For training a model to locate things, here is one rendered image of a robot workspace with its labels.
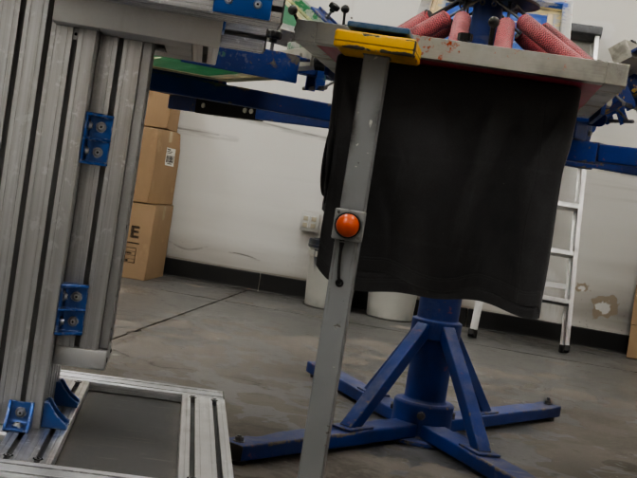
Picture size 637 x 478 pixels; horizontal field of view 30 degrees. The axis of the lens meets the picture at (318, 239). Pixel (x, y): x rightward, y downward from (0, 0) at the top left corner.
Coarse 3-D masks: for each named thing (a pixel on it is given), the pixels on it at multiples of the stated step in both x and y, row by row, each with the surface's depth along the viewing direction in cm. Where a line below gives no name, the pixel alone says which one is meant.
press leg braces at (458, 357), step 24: (408, 336) 345; (456, 336) 345; (408, 360) 341; (456, 360) 338; (384, 384) 333; (456, 384) 335; (480, 384) 376; (360, 408) 328; (480, 408) 379; (480, 432) 323
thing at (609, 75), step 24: (312, 24) 210; (336, 24) 210; (312, 48) 221; (432, 48) 208; (456, 48) 207; (480, 48) 206; (504, 48) 206; (528, 72) 205; (552, 72) 205; (576, 72) 204; (600, 72) 204; (624, 72) 203; (600, 96) 225
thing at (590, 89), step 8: (480, 72) 217; (488, 72) 215; (496, 72) 213; (504, 72) 211; (536, 80) 215; (544, 80) 213; (552, 80) 211; (560, 80) 209; (584, 88) 216; (592, 88) 214; (584, 96) 230
